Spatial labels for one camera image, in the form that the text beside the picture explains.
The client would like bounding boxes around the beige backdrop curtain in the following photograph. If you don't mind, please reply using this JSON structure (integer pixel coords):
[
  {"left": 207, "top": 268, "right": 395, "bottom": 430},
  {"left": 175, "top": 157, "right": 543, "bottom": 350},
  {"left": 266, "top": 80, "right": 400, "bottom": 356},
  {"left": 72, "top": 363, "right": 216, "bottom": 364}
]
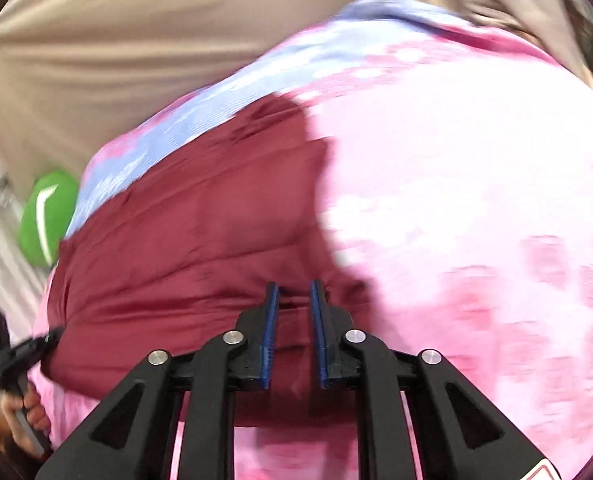
[{"left": 0, "top": 0, "right": 593, "bottom": 171}]

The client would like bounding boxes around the green plush pillow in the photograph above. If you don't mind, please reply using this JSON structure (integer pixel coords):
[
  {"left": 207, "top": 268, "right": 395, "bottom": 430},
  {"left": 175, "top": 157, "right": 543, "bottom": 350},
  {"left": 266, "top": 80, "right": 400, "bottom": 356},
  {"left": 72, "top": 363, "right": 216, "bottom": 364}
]
[{"left": 19, "top": 170, "right": 81, "bottom": 268}]

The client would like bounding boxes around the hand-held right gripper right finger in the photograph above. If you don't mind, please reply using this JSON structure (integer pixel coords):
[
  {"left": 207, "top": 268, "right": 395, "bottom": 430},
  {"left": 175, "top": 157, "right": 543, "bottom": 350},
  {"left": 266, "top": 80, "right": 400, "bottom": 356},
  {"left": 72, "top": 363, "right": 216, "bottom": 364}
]
[{"left": 309, "top": 280, "right": 548, "bottom": 480}]

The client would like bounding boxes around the person's left hand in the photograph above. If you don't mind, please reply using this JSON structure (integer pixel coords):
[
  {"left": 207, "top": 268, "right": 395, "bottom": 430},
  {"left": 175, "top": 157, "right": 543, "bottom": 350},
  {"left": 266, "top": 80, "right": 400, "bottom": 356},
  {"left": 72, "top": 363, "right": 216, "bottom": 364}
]
[{"left": 1, "top": 391, "right": 53, "bottom": 450}]

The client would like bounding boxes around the maroon quilted jacket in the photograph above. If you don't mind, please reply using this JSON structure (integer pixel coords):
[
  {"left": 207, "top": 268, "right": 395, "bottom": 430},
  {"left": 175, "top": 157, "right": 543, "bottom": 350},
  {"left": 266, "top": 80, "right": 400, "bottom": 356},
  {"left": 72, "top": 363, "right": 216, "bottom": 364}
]
[{"left": 41, "top": 94, "right": 377, "bottom": 431}]

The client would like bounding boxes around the pink rose print bedsheet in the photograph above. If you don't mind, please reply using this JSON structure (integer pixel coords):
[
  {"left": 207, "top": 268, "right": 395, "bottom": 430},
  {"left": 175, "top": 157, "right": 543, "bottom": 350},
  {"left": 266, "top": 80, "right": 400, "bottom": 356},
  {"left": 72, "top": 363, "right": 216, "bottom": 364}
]
[{"left": 26, "top": 0, "right": 593, "bottom": 480}]

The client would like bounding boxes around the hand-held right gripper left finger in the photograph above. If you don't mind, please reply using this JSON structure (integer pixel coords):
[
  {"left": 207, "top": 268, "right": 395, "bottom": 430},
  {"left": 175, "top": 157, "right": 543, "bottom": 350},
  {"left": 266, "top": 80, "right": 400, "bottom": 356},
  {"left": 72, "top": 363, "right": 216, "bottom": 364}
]
[{"left": 35, "top": 281, "right": 281, "bottom": 480}]

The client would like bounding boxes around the white satin curtain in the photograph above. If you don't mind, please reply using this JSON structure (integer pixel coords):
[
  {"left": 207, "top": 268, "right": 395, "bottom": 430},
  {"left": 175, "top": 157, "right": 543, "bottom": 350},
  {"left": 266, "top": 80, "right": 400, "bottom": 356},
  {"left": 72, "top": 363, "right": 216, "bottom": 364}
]
[{"left": 0, "top": 130, "right": 47, "bottom": 321}]

